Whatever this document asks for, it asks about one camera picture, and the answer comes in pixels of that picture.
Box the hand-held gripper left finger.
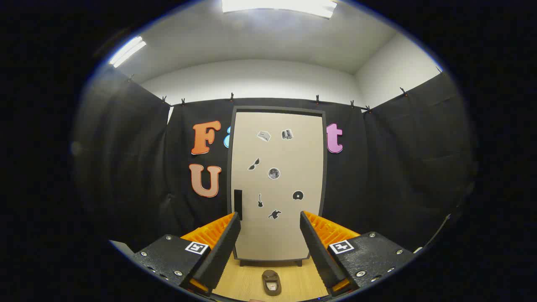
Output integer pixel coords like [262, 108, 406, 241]
[133, 212, 242, 296]

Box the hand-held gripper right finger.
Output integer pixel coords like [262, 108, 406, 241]
[299, 211, 417, 297]

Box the brown fuzzy shoe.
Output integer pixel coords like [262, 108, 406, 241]
[262, 270, 282, 297]

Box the dark grey shoe cabinet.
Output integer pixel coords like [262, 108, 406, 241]
[227, 106, 327, 267]

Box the grey chair backrest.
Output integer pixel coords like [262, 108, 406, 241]
[110, 240, 136, 257]

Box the black backdrop cloth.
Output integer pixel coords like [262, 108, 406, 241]
[71, 67, 477, 253]

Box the row of black clips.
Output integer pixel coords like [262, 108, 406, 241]
[127, 66, 443, 115]

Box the ceiling light panel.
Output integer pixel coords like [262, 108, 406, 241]
[222, 0, 337, 19]

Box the thin black cable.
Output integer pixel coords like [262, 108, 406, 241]
[424, 214, 452, 249]

